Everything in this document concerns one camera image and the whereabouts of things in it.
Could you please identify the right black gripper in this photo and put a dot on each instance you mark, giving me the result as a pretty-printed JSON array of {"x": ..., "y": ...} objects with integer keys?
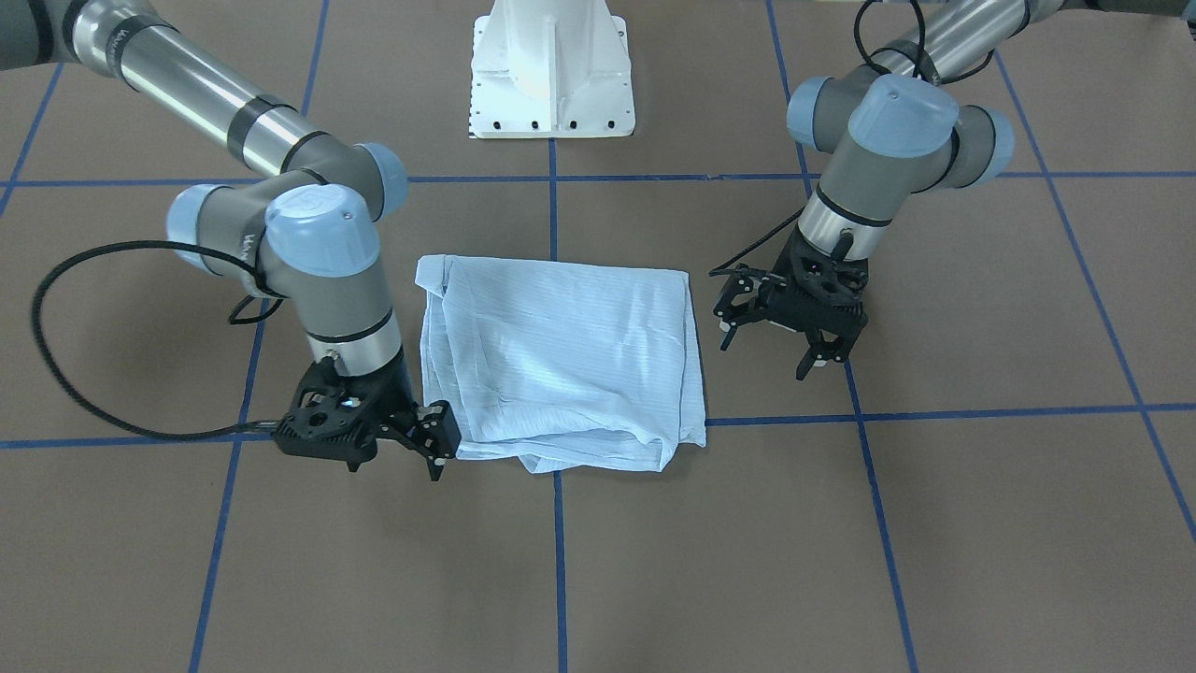
[{"x": 393, "y": 395}]

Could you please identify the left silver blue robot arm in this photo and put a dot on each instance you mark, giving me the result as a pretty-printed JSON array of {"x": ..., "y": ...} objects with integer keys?
[{"x": 892, "y": 130}]

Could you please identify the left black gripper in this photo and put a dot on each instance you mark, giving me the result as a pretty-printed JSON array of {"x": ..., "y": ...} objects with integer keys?
[{"x": 778, "y": 299}]

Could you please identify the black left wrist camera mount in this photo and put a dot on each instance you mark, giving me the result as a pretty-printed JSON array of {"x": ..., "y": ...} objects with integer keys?
[{"x": 750, "y": 295}]

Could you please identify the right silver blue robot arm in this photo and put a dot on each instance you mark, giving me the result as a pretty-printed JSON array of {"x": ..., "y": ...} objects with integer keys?
[{"x": 305, "y": 233}]

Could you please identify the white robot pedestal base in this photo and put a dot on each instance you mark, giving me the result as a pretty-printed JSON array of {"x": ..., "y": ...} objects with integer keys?
[{"x": 551, "y": 70}]

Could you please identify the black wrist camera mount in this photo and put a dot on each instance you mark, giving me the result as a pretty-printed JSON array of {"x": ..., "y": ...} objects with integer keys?
[
  {"x": 332, "y": 417},
  {"x": 750, "y": 295}
]

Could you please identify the light blue long-sleeve shirt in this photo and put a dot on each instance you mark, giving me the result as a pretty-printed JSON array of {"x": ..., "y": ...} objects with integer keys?
[{"x": 559, "y": 365}]

